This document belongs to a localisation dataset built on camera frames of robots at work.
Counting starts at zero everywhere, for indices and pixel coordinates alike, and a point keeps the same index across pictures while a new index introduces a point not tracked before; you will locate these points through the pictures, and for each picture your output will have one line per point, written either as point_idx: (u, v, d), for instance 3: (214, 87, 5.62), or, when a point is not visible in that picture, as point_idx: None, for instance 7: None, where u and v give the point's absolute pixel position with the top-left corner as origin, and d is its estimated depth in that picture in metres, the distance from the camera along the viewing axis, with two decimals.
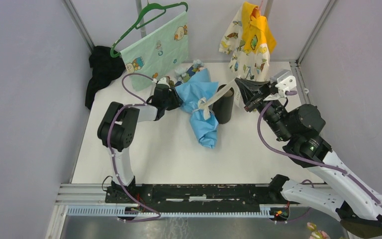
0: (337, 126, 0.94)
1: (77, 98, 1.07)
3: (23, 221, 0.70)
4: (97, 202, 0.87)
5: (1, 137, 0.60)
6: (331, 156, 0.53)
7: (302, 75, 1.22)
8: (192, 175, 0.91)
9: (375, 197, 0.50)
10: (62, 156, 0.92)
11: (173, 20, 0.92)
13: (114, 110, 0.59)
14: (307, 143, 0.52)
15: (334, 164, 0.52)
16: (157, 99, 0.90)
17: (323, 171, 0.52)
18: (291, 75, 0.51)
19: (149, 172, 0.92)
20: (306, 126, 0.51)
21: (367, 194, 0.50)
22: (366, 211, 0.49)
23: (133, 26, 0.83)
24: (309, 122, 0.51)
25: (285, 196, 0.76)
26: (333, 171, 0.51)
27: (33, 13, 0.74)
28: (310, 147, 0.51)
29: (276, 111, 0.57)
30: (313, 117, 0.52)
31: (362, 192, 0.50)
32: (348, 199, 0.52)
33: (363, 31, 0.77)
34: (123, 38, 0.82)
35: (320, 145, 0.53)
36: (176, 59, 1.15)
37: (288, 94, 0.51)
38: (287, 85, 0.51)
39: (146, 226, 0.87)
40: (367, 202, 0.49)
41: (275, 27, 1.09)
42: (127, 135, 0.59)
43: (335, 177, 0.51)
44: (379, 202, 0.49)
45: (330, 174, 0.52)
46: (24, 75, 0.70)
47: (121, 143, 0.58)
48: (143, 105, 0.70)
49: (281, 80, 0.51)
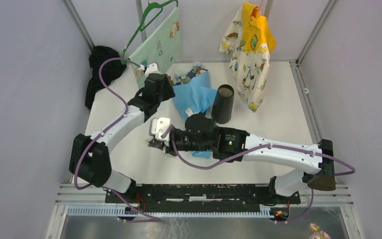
0: (337, 126, 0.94)
1: (77, 98, 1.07)
3: (23, 221, 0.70)
4: (98, 202, 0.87)
5: (3, 138, 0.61)
6: (250, 139, 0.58)
7: (302, 75, 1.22)
8: (191, 175, 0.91)
9: (307, 150, 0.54)
10: (62, 156, 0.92)
11: (168, 17, 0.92)
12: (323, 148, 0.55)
13: (79, 148, 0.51)
14: (224, 142, 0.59)
15: (258, 144, 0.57)
16: (148, 93, 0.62)
17: (251, 155, 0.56)
18: (156, 120, 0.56)
19: (141, 168, 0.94)
20: (198, 134, 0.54)
21: (299, 152, 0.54)
22: (309, 166, 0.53)
23: (138, 29, 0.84)
24: (197, 128, 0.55)
25: (279, 192, 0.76)
26: (258, 150, 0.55)
27: (33, 14, 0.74)
28: (228, 143, 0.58)
29: (183, 140, 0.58)
30: (198, 123, 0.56)
31: (293, 153, 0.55)
32: (292, 164, 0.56)
33: (363, 32, 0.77)
34: (130, 41, 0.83)
35: (237, 136, 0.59)
36: (172, 57, 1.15)
37: (164, 135, 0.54)
38: (163, 128, 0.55)
39: (146, 226, 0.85)
40: (304, 159, 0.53)
41: (275, 27, 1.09)
42: (99, 174, 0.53)
43: (265, 154, 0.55)
44: (312, 153, 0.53)
45: (259, 155, 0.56)
46: (25, 76, 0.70)
47: (93, 181, 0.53)
48: (123, 117, 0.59)
49: (155, 130, 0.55)
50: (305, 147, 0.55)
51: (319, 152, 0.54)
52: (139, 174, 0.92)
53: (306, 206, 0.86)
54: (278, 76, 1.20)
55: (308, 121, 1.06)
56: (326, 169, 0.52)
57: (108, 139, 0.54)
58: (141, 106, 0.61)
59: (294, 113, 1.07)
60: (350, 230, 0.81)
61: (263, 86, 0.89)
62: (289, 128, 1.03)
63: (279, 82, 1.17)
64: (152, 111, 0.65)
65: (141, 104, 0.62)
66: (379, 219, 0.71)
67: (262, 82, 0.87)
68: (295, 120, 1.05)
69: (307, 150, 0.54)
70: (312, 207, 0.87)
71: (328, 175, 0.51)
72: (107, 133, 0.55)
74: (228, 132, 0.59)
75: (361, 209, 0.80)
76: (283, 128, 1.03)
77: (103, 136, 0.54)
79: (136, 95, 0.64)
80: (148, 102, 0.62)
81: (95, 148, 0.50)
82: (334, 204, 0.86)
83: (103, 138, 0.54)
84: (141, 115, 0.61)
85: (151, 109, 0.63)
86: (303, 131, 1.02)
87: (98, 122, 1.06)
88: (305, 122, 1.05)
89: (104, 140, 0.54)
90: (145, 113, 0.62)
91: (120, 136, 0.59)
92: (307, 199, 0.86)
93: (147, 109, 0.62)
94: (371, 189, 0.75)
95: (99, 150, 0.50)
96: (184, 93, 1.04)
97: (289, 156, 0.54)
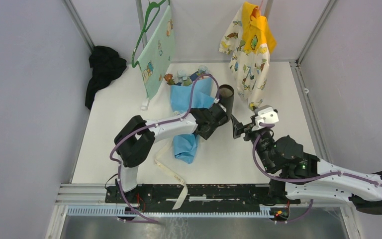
0: (337, 126, 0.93)
1: (77, 98, 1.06)
3: (23, 221, 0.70)
4: (97, 202, 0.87)
5: (2, 137, 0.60)
6: (322, 165, 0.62)
7: (302, 75, 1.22)
8: (204, 178, 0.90)
9: (373, 180, 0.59)
10: (62, 156, 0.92)
11: (164, 16, 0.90)
12: None
13: (132, 127, 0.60)
14: (297, 166, 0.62)
15: (330, 170, 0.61)
16: (209, 114, 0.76)
17: (322, 179, 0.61)
18: (271, 111, 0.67)
19: (143, 167, 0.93)
20: (291, 159, 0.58)
21: (365, 182, 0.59)
22: (374, 196, 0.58)
23: (143, 32, 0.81)
24: (292, 154, 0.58)
25: (290, 197, 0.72)
26: (330, 177, 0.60)
27: (33, 14, 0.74)
28: (302, 167, 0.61)
29: (263, 142, 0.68)
30: (291, 148, 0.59)
31: (360, 182, 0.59)
32: (353, 191, 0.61)
33: (363, 32, 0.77)
34: (138, 42, 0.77)
35: (309, 162, 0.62)
36: (170, 57, 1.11)
37: (261, 124, 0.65)
38: (266, 120, 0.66)
39: (146, 226, 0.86)
40: (370, 188, 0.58)
41: (276, 27, 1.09)
42: (136, 157, 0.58)
43: (335, 180, 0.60)
44: (378, 184, 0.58)
45: (329, 180, 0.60)
46: (25, 75, 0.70)
47: (127, 161, 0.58)
48: (178, 119, 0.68)
49: (262, 114, 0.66)
50: (369, 177, 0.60)
51: None
52: (142, 174, 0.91)
53: (307, 206, 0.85)
54: (278, 76, 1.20)
55: (308, 121, 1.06)
56: None
57: (158, 131, 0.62)
58: (199, 119, 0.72)
59: (294, 113, 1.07)
60: (350, 230, 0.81)
61: (263, 86, 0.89)
62: (289, 128, 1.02)
63: (279, 82, 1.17)
64: (202, 128, 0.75)
65: (198, 117, 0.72)
66: (379, 219, 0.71)
67: (262, 82, 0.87)
68: (295, 119, 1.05)
69: (372, 180, 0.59)
70: (312, 207, 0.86)
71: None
72: (160, 127, 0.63)
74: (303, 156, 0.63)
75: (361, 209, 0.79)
76: (282, 128, 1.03)
77: (155, 127, 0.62)
79: (198, 109, 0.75)
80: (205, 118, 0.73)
81: (144, 134, 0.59)
82: (335, 204, 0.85)
83: (154, 129, 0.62)
84: (193, 126, 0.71)
85: (203, 126, 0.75)
86: (303, 131, 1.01)
87: (99, 122, 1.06)
88: (306, 122, 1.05)
89: (155, 130, 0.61)
90: (196, 126, 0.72)
91: (167, 133, 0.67)
92: (307, 199, 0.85)
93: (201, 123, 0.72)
94: None
95: (146, 138, 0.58)
96: (181, 94, 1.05)
97: (357, 184, 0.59)
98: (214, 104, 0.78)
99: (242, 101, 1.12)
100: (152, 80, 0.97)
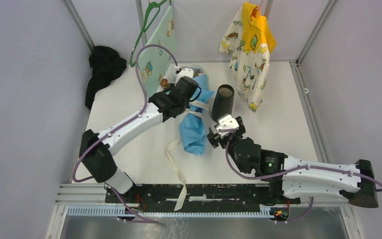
0: (337, 126, 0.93)
1: (77, 98, 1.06)
3: (23, 221, 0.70)
4: (97, 202, 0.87)
5: (2, 138, 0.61)
6: (289, 161, 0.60)
7: (302, 75, 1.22)
8: (203, 177, 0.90)
9: (345, 170, 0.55)
10: (62, 156, 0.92)
11: (164, 16, 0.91)
12: (361, 168, 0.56)
13: (85, 144, 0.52)
14: (263, 164, 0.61)
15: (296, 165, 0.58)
16: (175, 95, 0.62)
17: (290, 175, 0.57)
18: (229, 117, 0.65)
19: (143, 167, 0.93)
20: (246, 158, 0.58)
21: (338, 173, 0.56)
22: (349, 186, 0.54)
23: (142, 31, 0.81)
24: (247, 153, 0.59)
25: (290, 196, 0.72)
26: (296, 171, 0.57)
27: (32, 14, 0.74)
28: (268, 165, 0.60)
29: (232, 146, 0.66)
30: (247, 148, 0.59)
31: (332, 174, 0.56)
32: (328, 183, 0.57)
33: (364, 31, 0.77)
34: (137, 42, 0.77)
35: (275, 159, 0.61)
36: (169, 57, 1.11)
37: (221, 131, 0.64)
38: (226, 125, 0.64)
39: (146, 226, 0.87)
40: (342, 179, 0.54)
41: (276, 27, 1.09)
42: (102, 171, 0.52)
43: (303, 175, 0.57)
44: (350, 173, 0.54)
45: (297, 175, 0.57)
46: (25, 76, 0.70)
47: (95, 177, 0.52)
48: (137, 117, 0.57)
49: (221, 122, 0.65)
50: (342, 168, 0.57)
51: (358, 173, 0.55)
52: (141, 173, 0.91)
53: (307, 206, 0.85)
54: (278, 76, 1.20)
55: (308, 121, 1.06)
56: (366, 188, 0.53)
57: (115, 140, 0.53)
58: (162, 104, 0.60)
59: (294, 113, 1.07)
60: (350, 230, 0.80)
61: (263, 86, 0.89)
62: (289, 128, 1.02)
63: (279, 81, 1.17)
64: (172, 114, 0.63)
65: (163, 101, 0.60)
66: (379, 220, 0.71)
67: (262, 82, 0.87)
68: (294, 119, 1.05)
69: (345, 170, 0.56)
70: (312, 207, 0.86)
71: (370, 194, 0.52)
72: (115, 135, 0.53)
74: (268, 154, 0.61)
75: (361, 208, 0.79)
76: (283, 128, 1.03)
77: (110, 137, 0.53)
79: (163, 92, 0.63)
80: (171, 102, 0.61)
81: (99, 149, 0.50)
82: (335, 204, 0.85)
83: (109, 139, 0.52)
84: (158, 117, 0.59)
85: (172, 110, 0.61)
86: (304, 131, 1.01)
87: (99, 122, 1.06)
88: (305, 122, 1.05)
89: (110, 142, 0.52)
90: (164, 112, 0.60)
91: (131, 137, 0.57)
92: (307, 199, 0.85)
93: (168, 108, 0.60)
94: None
95: (101, 152, 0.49)
96: None
97: (328, 176, 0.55)
98: (178, 81, 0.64)
99: (242, 101, 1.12)
100: (151, 79, 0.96)
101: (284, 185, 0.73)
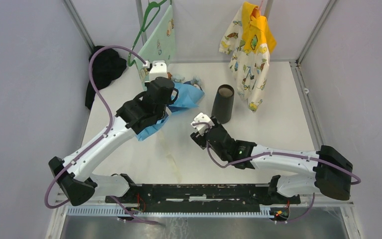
0: (337, 126, 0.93)
1: (77, 98, 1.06)
3: (23, 221, 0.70)
4: (97, 202, 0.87)
5: (3, 138, 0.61)
6: (257, 148, 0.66)
7: (302, 75, 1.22)
8: (203, 177, 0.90)
9: (303, 155, 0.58)
10: (62, 156, 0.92)
11: (164, 16, 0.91)
12: (320, 153, 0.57)
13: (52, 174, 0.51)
14: (236, 151, 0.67)
15: (263, 151, 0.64)
16: None
17: (255, 162, 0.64)
18: (202, 113, 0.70)
19: (142, 167, 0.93)
20: (214, 143, 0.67)
21: (296, 157, 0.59)
22: (306, 171, 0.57)
23: (141, 30, 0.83)
24: (214, 139, 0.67)
25: (284, 193, 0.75)
26: (260, 157, 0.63)
27: (32, 14, 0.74)
28: (239, 152, 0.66)
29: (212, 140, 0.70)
30: (215, 134, 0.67)
31: (291, 159, 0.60)
32: (292, 170, 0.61)
33: (363, 31, 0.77)
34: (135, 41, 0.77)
35: (246, 147, 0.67)
36: (169, 56, 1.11)
37: (195, 124, 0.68)
38: (199, 120, 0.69)
39: (146, 226, 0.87)
40: (300, 164, 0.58)
41: (276, 27, 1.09)
42: (77, 195, 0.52)
43: (266, 161, 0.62)
44: (307, 158, 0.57)
45: (260, 160, 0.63)
46: (25, 76, 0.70)
47: (72, 200, 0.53)
48: (102, 137, 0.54)
49: (195, 118, 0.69)
50: (303, 153, 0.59)
51: (316, 157, 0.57)
52: (140, 174, 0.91)
53: (307, 206, 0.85)
54: (278, 76, 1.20)
55: (308, 121, 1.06)
56: (320, 173, 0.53)
57: (80, 168, 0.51)
58: (132, 116, 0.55)
59: (294, 113, 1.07)
60: (350, 230, 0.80)
61: (263, 86, 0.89)
62: (289, 128, 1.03)
63: (279, 81, 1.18)
64: (146, 124, 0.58)
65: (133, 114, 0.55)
66: (379, 220, 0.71)
67: (262, 82, 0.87)
68: (295, 119, 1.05)
69: (303, 154, 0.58)
70: (312, 207, 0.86)
71: (323, 179, 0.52)
72: (79, 162, 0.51)
74: (242, 143, 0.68)
75: (361, 209, 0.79)
76: (282, 128, 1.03)
77: (74, 165, 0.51)
79: (133, 101, 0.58)
80: (143, 113, 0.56)
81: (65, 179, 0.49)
82: (335, 204, 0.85)
83: (74, 168, 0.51)
84: (128, 132, 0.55)
85: (144, 120, 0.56)
86: (304, 131, 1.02)
87: (99, 122, 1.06)
88: (306, 122, 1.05)
89: (74, 170, 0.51)
90: (137, 124, 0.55)
91: (101, 158, 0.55)
92: (307, 198, 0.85)
93: (138, 120, 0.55)
94: (369, 189, 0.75)
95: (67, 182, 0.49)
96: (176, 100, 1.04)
97: (287, 161, 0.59)
98: (148, 85, 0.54)
99: (241, 101, 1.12)
100: (149, 78, 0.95)
101: (278, 183, 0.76)
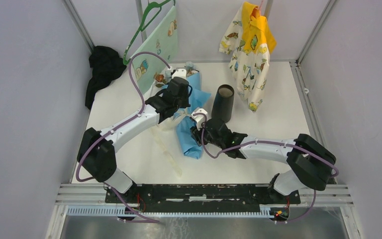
0: (337, 126, 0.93)
1: (77, 98, 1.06)
3: (23, 221, 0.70)
4: (97, 202, 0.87)
5: (2, 137, 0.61)
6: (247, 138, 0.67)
7: (303, 75, 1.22)
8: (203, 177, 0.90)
9: (281, 141, 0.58)
10: (62, 156, 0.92)
11: (166, 17, 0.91)
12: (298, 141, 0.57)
13: (86, 143, 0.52)
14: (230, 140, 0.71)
15: (250, 140, 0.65)
16: (169, 95, 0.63)
17: (244, 151, 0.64)
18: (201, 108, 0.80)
19: (144, 166, 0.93)
20: (211, 130, 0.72)
21: (275, 144, 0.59)
22: (282, 156, 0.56)
23: (139, 30, 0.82)
24: (212, 126, 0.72)
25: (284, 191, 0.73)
26: (246, 145, 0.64)
27: (32, 14, 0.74)
28: (232, 142, 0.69)
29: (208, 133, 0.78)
30: (213, 122, 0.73)
31: (270, 146, 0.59)
32: (272, 158, 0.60)
33: (363, 31, 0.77)
34: (133, 41, 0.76)
35: (239, 138, 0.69)
36: (169, 56, 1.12)
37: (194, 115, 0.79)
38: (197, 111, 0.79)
39: (146, 226, 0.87)
40: (278, 149, 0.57)
41: (276, 27, 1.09)
42: (104, 168, 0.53)
43: (252, 149, 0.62)
44: (284, 144, 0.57)
45: (247, 148, 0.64)
46: (25, 76, 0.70)
47: (96, 175, 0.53)
48: (136, 116, 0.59)
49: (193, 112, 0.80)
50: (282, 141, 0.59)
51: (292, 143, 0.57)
52: (140, 173, 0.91)
53: (307, 206, 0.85)
54: (278, 76, 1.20)
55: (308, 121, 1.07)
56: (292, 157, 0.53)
57: (117, 137, 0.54)
58: (158, 106, 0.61)
59: (294, 113, 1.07)
60: (350, 230, 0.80)
61: (263, 86, 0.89)
62: (288, 128, 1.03)
63: (279, 81, 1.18)
64: (168, 115, 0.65)
65: (159, 104, 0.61)
66: (379, 220, 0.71)
67: (262, 82, 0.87)
68: (294, 119, 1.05)
69: (281, 141, 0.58)
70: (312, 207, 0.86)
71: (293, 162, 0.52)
72: (117, 132, 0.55)
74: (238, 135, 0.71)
75: (361, 209, 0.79)
76: (282, 128, 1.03)
77: (112, 134, 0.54)
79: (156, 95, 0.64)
80: (166, 104, 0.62)
81: (102, 146, 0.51)
82: (335, 204, 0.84)
83: (112, 136, 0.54)
84: (155, 117, 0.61)
85: (167, 112, 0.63)
86: (304, 131, 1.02)
87: (98, 122, 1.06)
88: (305, 121, 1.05)
89: (113, 138, 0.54)
90: (160, 114, 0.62)
91: (130, 135, 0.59)
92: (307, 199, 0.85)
93: (163, 110, 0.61)
94: (370, 189, 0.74)
95: (105, 148, 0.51)
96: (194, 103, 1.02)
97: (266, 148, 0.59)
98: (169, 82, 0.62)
99: (241, 101, 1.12)
100: (144, 77, 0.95)
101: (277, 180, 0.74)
